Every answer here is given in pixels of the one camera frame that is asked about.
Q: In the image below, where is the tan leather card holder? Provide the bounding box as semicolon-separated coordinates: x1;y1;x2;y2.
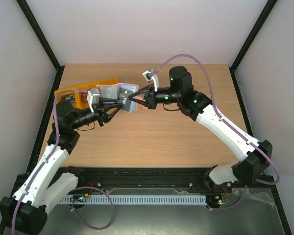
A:
96;83;139;113

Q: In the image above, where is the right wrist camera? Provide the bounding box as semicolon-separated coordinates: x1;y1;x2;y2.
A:
142;69;159;92

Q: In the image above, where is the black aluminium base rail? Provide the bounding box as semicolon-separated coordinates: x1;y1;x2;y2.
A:
13;167;277;194

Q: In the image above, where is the black card stack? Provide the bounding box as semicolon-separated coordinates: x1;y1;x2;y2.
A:
60;94;76;105

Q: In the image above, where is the yellow bin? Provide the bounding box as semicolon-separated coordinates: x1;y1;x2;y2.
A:
75;82;98;109
54;87;82;109
96;77;119;87

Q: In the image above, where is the white slotted cable duct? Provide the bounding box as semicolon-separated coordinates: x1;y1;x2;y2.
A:
59;195;206;205

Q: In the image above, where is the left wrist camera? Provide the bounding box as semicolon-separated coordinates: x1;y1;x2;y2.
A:
87;88;100;113

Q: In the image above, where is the middle yellow bin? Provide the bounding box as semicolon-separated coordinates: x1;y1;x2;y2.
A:
75;82;98;109

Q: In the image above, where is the red card stack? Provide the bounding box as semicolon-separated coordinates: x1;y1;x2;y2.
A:
81;92;88;102

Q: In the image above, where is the left black frame post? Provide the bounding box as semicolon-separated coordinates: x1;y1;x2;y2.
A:
16;0;64;71

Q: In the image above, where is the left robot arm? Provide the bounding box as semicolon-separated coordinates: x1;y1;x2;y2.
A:
0;98;122;235

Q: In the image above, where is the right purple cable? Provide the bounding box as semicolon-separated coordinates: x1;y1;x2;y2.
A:
152;54;281;212

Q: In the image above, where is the right black frame post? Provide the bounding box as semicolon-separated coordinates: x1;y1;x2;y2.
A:
229;0;279;71

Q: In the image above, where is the right yellow bin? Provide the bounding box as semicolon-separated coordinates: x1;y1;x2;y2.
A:
96;77;119;87

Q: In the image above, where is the left yellow bin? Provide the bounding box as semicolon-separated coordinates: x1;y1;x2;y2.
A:
54;87;82;109

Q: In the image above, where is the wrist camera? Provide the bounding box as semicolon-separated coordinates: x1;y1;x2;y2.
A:
87;88;100;113
142;69;159;92

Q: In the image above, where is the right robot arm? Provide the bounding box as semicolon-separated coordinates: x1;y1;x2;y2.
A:
129;66;272;192

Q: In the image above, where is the black frame post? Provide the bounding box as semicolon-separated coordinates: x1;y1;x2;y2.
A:
16;0;64;71
229;0;279;71

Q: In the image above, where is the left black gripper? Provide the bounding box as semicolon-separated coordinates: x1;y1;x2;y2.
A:
71;97;122;130

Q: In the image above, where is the black vip credit card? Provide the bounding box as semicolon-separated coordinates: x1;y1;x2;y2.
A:
119;88;133;112

